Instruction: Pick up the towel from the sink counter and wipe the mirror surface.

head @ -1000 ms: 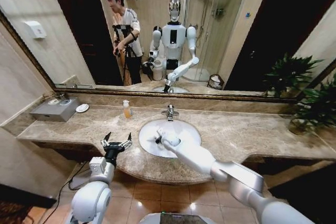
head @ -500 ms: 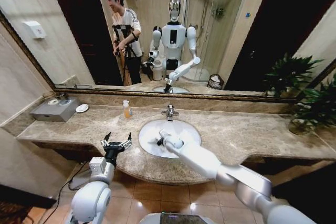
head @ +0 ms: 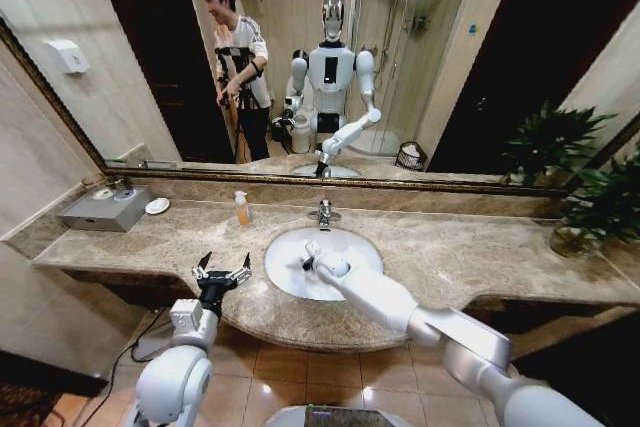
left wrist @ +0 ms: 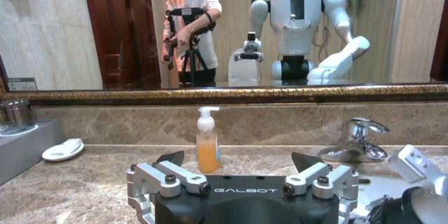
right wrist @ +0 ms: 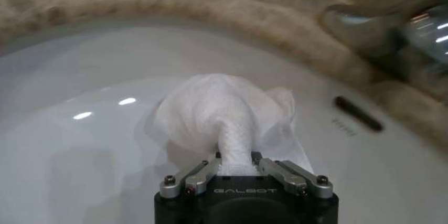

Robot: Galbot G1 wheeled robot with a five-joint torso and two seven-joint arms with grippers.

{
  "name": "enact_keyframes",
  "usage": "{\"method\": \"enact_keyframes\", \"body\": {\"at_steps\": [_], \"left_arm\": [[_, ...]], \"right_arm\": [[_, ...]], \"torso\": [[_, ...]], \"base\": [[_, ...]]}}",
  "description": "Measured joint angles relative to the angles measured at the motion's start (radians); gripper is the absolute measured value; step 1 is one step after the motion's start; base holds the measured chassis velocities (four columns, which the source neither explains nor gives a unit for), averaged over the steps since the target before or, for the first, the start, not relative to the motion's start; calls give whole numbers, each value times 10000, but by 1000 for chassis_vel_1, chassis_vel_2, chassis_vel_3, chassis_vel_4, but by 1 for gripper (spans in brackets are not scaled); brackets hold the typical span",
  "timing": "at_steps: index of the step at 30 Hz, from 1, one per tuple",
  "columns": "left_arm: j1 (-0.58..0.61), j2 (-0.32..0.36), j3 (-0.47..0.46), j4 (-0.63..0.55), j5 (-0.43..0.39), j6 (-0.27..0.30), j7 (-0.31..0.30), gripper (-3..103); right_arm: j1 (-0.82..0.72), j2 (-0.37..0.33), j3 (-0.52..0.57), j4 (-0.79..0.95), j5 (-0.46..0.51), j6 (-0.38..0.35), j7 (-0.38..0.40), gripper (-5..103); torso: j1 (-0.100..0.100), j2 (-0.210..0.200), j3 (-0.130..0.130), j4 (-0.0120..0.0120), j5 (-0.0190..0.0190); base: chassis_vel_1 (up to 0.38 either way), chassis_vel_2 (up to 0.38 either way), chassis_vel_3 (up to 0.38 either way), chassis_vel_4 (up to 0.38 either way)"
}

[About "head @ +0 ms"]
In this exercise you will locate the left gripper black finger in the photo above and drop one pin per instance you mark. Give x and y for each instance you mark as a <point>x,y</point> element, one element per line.
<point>204,267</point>
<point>245,269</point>

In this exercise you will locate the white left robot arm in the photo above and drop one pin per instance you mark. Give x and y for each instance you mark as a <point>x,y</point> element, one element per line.
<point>175,387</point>

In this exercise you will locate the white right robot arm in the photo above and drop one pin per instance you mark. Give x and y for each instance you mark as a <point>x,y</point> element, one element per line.
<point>380,297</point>

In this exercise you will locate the white oval sink basin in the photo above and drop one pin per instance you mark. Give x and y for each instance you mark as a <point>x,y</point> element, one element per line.
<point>355,257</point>

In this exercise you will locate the chrome faucet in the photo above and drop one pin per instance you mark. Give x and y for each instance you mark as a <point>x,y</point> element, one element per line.
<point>324,214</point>

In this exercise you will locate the amber soap pump bottle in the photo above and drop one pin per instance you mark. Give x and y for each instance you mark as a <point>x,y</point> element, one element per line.
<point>243,212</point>

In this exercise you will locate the small white dish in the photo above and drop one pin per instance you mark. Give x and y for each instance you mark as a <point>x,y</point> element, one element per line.
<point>157,206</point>

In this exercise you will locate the white floor power box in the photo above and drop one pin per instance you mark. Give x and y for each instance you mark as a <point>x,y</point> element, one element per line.
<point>150,347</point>

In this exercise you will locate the small glass cup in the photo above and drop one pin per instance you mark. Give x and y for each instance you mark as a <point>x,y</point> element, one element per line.
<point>124,193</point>

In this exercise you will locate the grey tissue box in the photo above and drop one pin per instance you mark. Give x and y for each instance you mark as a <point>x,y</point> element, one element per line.
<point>100,214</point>

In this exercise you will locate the white round lidded cup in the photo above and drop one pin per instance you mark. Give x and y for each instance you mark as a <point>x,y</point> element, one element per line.
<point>104,193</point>

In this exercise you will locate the white robot front shell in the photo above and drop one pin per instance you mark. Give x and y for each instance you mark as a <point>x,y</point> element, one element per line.
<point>330,417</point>

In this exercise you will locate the green potted plant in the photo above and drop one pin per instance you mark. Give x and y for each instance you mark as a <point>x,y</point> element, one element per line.
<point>605,202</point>

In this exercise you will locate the large framed wall mirror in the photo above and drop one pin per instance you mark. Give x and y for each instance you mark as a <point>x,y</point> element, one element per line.
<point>150,47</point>

